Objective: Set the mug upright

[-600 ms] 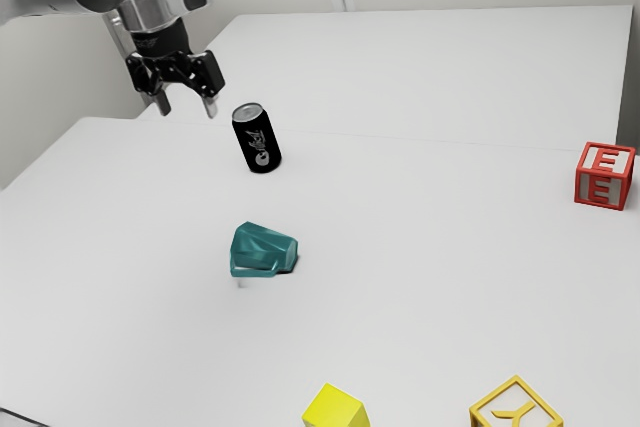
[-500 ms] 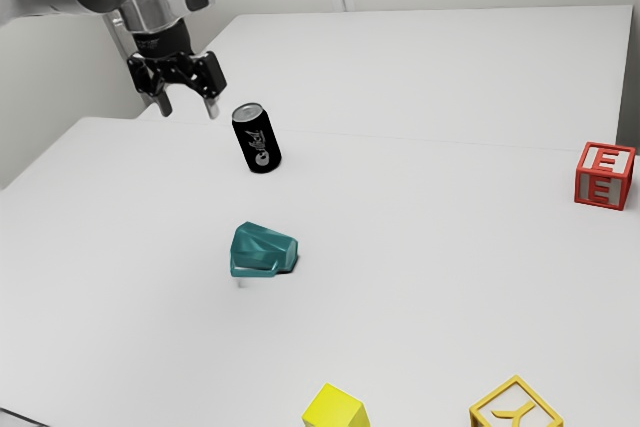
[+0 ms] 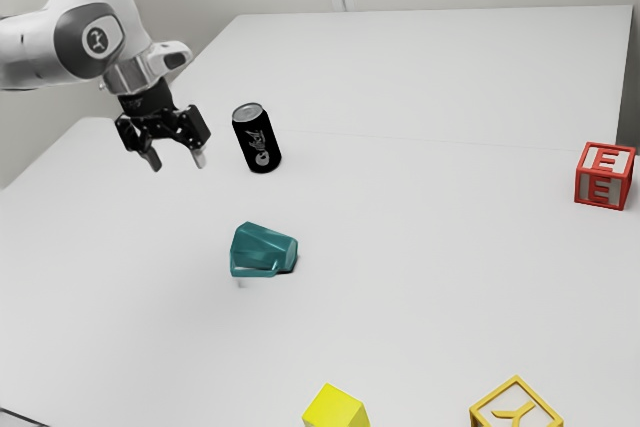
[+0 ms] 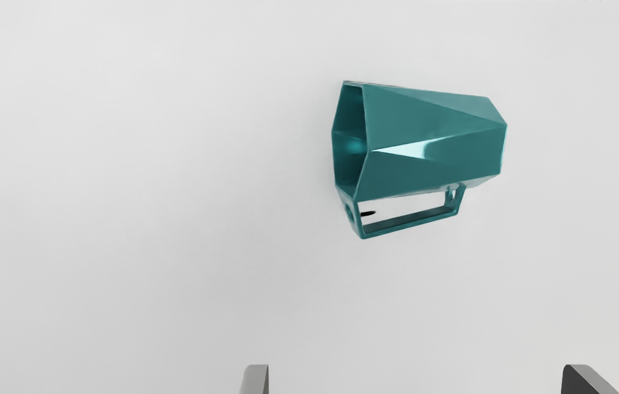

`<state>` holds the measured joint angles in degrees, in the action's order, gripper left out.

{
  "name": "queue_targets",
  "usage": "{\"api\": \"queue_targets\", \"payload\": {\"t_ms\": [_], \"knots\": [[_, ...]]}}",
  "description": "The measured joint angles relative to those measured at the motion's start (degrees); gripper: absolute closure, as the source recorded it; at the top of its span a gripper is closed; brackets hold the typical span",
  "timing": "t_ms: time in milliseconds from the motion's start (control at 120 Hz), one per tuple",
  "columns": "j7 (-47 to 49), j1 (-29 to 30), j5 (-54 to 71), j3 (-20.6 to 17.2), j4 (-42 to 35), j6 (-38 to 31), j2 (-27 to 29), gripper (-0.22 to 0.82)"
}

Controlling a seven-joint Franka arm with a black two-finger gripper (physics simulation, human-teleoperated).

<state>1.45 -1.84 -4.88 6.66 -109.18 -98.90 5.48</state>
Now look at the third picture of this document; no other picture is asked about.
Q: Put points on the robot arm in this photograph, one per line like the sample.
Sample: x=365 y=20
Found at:
x=60 y=47

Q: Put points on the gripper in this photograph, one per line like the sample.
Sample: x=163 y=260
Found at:
x=150 y=104

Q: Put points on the black drink can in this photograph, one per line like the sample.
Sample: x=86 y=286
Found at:
x=256 y=138

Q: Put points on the plain yellow block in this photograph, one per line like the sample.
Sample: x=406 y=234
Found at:
x=336 y=408

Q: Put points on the teal faceted mug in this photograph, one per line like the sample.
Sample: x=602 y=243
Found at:
x=261 y=248

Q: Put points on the red letter block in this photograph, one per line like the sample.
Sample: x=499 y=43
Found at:
x=603 y=176

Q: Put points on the yellow letter block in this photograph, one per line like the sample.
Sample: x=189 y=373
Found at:
x=515 y=406

